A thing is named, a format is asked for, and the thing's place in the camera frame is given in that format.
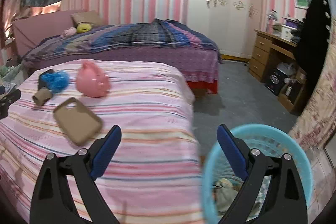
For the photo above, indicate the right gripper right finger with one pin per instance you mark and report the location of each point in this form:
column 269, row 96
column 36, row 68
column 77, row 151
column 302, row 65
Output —
column 272, row 190

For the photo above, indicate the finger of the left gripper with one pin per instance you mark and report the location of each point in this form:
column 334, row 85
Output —
column 7, row 101

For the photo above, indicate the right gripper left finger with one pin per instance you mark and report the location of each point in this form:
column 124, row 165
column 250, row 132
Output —
column 66, row 190

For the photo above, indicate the black rectangular case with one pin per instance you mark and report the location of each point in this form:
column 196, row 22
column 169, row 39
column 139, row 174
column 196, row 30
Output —
column 43, row 79

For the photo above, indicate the mauve bed headboard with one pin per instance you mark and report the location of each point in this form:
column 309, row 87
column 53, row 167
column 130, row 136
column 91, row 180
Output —
column 31, row 31

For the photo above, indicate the light blue plastic basket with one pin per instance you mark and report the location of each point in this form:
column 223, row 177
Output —
column 271, row 142

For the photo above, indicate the tan phone case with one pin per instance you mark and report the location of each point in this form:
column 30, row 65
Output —
column 77, row 121

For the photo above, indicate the pink plush toy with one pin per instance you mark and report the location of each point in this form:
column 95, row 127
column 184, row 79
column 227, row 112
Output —
column 69, row 32

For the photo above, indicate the yellow plush toy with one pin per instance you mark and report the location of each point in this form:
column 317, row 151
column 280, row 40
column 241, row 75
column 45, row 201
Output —
column 83, row 27

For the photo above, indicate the pink striped bedsheet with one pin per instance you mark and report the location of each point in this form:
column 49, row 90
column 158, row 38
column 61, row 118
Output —
column 154, row 176

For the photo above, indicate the brown pillow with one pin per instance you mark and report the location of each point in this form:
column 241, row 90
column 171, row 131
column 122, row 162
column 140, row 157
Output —
column 87, row 17

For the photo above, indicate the black bag under desk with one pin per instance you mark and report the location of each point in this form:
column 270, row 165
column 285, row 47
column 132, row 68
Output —
column 276, row 81

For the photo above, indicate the purple plaid bed quilt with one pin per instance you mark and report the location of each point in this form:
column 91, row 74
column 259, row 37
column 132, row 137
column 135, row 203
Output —
column 168, row 33

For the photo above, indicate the wooden desk with drawers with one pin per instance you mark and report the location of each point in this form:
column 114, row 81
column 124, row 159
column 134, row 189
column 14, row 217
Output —
column 272, row 52

